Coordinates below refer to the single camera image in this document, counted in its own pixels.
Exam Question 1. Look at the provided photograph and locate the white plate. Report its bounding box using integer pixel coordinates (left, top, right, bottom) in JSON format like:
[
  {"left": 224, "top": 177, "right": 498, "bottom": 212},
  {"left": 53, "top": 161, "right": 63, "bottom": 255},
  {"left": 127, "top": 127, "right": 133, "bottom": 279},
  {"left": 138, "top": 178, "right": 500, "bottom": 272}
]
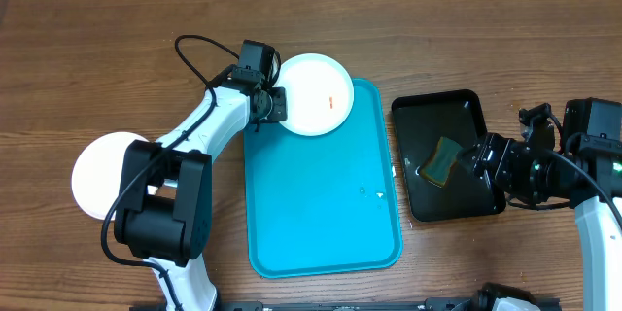
[{"left": 276, "top": 53, "right": 354, "bottom": 136}]

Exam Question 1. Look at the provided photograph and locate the yellow green sponge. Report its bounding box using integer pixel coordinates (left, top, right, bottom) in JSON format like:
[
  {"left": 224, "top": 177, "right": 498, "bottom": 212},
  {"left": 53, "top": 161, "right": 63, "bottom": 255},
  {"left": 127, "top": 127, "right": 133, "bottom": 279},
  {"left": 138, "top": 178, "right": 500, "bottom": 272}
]
[{"left": 419, "top": 137, "right": 463, "bottom": 188}]

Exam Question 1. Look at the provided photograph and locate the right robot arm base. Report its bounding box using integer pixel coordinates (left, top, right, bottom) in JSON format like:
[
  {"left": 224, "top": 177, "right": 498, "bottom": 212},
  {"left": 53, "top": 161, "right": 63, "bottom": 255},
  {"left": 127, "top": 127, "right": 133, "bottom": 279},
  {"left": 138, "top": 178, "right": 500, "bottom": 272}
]
[{"left": 467, "top": 283, "right": 562, "bottom": 311}]

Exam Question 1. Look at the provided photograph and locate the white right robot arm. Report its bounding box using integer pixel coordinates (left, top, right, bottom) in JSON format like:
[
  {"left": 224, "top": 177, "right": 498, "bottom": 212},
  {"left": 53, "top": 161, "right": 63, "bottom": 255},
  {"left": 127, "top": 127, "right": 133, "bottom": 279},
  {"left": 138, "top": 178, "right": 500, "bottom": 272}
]
[{"left": 457, "top": 133, "right": 621, "bottom": 310}]

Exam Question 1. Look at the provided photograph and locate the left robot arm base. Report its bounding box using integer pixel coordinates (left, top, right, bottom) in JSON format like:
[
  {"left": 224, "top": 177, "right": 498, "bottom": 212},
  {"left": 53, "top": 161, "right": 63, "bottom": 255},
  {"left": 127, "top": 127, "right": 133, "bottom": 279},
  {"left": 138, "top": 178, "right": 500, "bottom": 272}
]
[{"left": 114, "top": 140, "right": 212, "bottom": 267}]

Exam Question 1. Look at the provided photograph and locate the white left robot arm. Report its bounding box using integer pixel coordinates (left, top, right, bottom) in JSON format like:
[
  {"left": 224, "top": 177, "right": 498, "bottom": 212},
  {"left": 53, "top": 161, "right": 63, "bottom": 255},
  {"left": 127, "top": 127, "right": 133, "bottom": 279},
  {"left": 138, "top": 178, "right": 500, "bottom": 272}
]
[{"left": 144, "top": 87, "right": 288, "bottom": 310}]

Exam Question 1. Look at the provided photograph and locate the black water tray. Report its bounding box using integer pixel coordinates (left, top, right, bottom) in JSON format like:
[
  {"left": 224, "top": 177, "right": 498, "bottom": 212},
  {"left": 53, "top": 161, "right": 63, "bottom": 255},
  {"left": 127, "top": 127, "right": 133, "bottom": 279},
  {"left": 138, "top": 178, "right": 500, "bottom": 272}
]
[{"left": 392, "top": 89, "right": 506, "bottom": 222}]

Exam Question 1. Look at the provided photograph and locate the teal plastic tray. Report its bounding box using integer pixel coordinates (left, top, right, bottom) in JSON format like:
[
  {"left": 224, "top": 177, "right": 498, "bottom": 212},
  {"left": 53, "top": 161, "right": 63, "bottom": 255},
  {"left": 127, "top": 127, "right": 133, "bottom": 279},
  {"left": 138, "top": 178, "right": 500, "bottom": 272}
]
[{"left": 243, "top": 79, "right": 403, "bottom": 278}]

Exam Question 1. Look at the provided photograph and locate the black front rail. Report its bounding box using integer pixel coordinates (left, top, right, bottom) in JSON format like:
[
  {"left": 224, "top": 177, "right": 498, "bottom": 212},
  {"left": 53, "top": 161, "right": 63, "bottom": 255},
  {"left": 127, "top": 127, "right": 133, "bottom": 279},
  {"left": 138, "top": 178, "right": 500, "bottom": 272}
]
[{"left": 216, "top": 297, "right": 471, "bottom": 311}]

